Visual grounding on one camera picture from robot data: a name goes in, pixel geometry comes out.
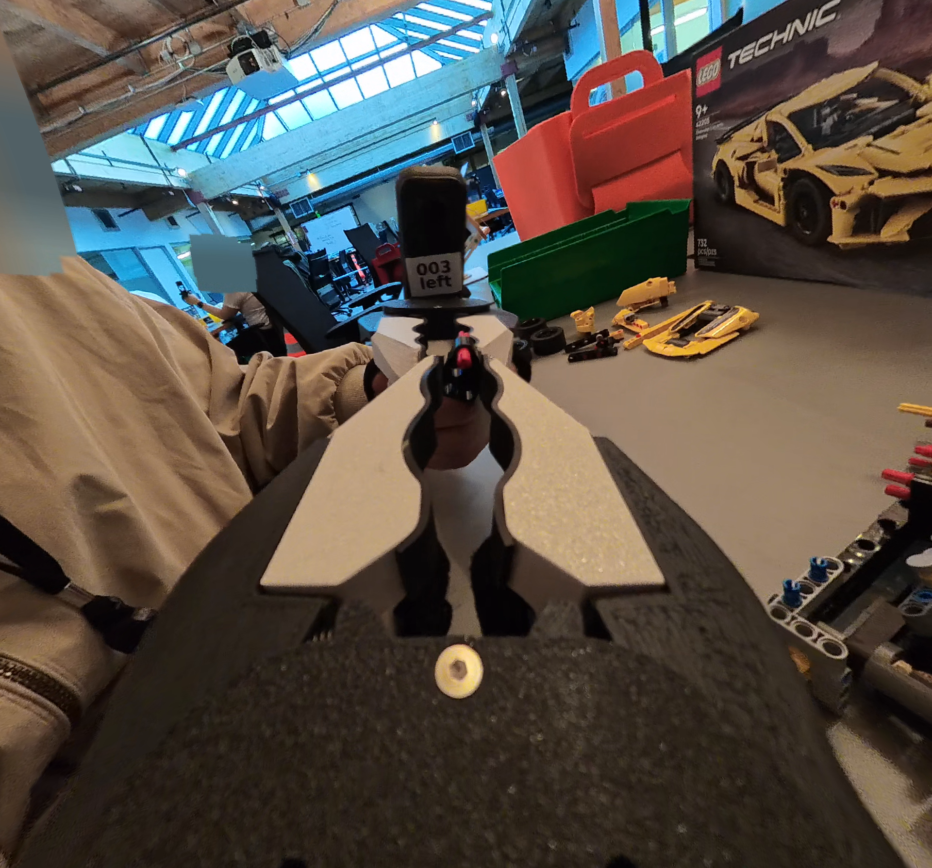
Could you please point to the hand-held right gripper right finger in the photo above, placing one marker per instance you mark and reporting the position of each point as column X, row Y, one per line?
column 575, row 511

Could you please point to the red office chair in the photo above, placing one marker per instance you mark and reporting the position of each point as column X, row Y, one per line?
column 386, row 263

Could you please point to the whiteboard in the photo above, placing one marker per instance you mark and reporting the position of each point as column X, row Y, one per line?
column 329, row 231

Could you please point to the large yellow toy car panel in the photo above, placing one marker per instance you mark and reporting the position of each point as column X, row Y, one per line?
column 699, row 336

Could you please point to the black toy connector red pin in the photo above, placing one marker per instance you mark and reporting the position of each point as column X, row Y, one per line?
column 461, row 369

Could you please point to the yellow toy car fender piece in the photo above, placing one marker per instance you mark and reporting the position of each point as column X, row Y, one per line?
column 644, row 293

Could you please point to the ceiling projector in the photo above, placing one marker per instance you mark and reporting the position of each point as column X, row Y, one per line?
column 253, row 60

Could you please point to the black toy tire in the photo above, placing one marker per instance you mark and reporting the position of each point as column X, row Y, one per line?
column 528, row 325
column 547, row 341

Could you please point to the green plastic bin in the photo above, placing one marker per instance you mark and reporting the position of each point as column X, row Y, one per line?
column 582, row 263

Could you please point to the black toy axle assembly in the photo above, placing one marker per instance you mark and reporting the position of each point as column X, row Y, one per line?
column 593, row 345

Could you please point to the small yellow toy brick assembly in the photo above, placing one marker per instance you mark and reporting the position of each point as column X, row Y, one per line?
column 582, row 320
column 630, row 320

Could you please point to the grey desk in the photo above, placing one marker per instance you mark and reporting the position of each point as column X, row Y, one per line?
column 728, row 445

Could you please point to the partly built toy car chassis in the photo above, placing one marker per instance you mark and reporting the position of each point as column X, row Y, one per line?
column 859, row 620

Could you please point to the person's left forearm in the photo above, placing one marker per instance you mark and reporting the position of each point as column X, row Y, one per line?
column 298, row 402

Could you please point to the toy car set box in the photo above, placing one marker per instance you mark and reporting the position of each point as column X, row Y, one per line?
column 823, row 140

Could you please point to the person's left hand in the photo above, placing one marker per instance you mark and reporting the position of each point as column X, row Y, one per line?
column 459, row 438

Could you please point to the black office chair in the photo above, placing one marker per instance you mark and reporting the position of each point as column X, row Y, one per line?
column 298, row 293

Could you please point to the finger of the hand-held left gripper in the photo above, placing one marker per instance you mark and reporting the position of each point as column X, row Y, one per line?
column 397, row 344
column 495, row 340

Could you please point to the orange plastic bin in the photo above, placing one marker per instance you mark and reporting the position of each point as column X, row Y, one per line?
column 619, row 147

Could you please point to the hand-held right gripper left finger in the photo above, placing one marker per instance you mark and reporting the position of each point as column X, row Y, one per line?
column 349, row 511

